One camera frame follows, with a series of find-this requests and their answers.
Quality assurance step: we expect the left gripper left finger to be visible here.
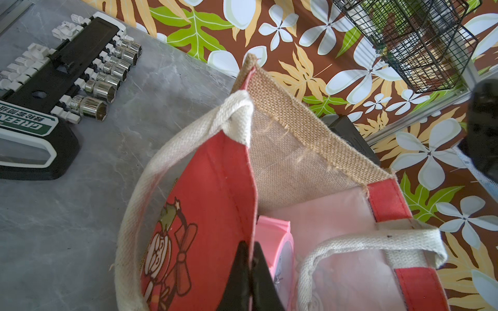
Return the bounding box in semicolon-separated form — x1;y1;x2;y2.
217;241;251;311

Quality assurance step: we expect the black wire basket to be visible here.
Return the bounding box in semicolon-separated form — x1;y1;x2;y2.
335;0;481;93

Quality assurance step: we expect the pink twin-bell alarm clock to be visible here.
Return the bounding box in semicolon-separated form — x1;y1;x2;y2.
255;216;294;310

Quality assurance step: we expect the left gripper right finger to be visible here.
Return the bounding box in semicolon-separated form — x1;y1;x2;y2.
250;242;285;311

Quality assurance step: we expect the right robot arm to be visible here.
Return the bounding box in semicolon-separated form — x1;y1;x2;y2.
459;79;497;182

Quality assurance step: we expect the black socket set holder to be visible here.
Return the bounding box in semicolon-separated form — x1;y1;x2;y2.
1;12;143;181

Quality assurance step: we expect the black plastic tool case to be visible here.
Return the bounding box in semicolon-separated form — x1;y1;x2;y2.
321;114;381;166

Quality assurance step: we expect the red burlap canvas bag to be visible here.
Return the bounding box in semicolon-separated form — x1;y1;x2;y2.
115;54;449;310

